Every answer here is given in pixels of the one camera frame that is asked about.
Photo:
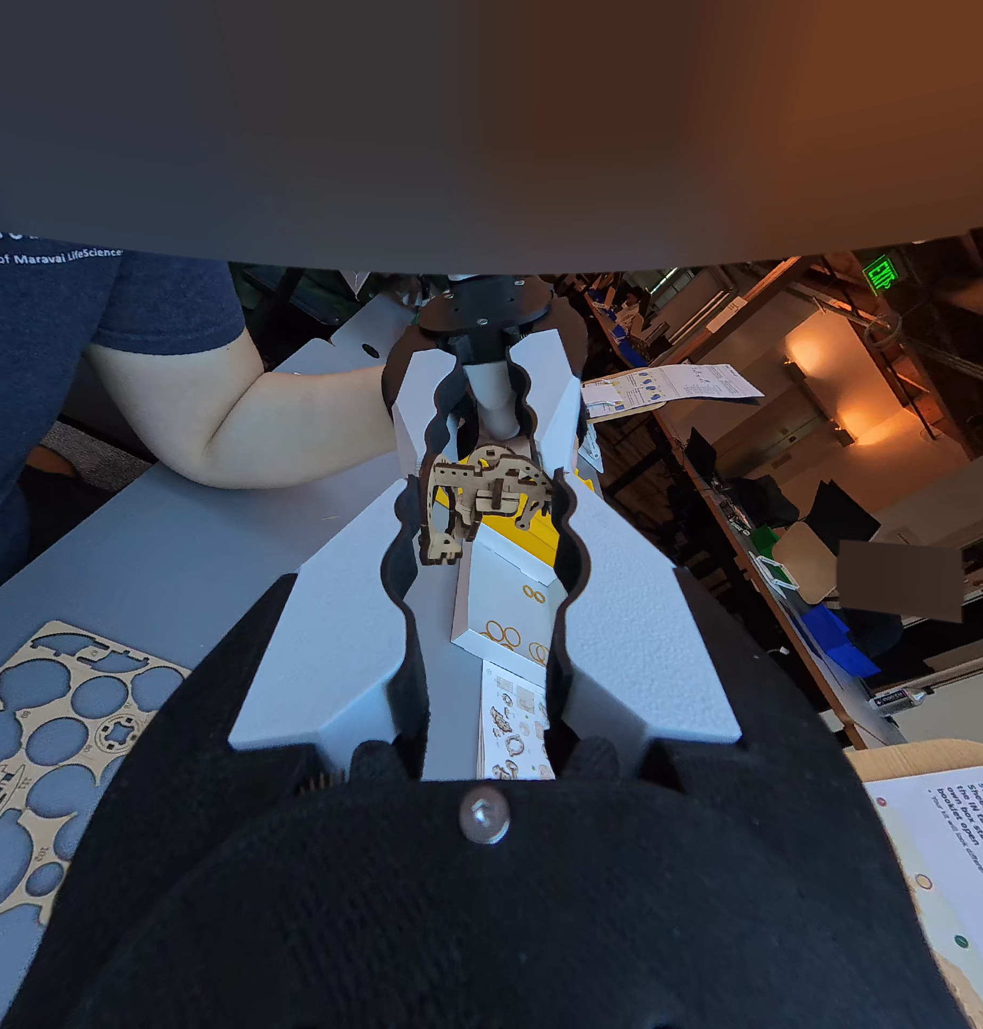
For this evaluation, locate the blue bin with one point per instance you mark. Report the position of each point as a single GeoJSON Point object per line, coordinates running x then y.
{"type": "Point", "coordinates": [837, 643]}

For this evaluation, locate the printed instruction sheet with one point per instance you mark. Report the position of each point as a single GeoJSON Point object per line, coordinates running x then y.
{"type": "Point", "coordinates": [958, 868]}
{"type": "Point", "coordinates": [684, 386]}

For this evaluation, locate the person in blue shirt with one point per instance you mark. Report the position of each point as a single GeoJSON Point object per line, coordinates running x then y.
{"type": "Point", "coordinates": [49, 321]}

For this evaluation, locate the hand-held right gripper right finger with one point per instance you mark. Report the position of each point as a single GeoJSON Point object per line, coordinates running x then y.
{"type": "Point", "coordinates": [644, 635]}

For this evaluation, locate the white cardboard kit box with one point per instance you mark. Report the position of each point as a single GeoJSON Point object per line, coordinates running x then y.
{"type": "Point", "coordinates": [499, 603]}

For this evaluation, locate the assembly diagram leaflet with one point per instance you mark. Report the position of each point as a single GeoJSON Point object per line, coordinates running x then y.
{"type": "Point", "coordinates": [512, 715]}

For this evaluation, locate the person's left forearm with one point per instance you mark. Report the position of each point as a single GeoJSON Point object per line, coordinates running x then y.
{"type": "Point", "coordinates": [282, 418]}

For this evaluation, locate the wooden model assembly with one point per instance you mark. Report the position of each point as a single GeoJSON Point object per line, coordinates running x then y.
{"type": "Point", "coordinates": [491, 486]}

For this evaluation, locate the green bin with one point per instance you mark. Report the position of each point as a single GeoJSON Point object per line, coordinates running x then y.
{"type": "Point", "coordinates": [765, 543]}

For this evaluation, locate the wall sconce lamp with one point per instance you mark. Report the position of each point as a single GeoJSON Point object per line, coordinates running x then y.
{"type": "Point", "coordinates": [844, 436]}
{"type": "Point", "coordinates": [798, 368]}

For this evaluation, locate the black monitor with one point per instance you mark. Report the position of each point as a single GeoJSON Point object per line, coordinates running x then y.
{"type": "Point", "coordinates": [700, 456]}

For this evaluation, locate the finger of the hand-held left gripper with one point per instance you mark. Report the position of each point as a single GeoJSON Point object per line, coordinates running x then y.
{"type": "Point", "coordinates": [556, 386]}
{"type": "Point", "coordinates": [419, 402]}

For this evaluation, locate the green exit sign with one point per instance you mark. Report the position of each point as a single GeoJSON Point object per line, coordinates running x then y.
{"type": "Point", "coordinates": [881, 275]}

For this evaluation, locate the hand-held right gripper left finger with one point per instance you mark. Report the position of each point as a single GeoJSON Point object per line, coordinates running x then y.
{"type": "Point", "coordinates": [323, 635]}

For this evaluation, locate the punched-out plywood sheet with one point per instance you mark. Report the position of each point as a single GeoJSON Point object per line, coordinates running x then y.
{"type": "Point", "coordinates": [68, 709]}

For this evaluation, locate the long wooden-edged desk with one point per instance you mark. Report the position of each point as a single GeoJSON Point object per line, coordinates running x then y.
{"type": "Point", "coordinates": [823, 687]}

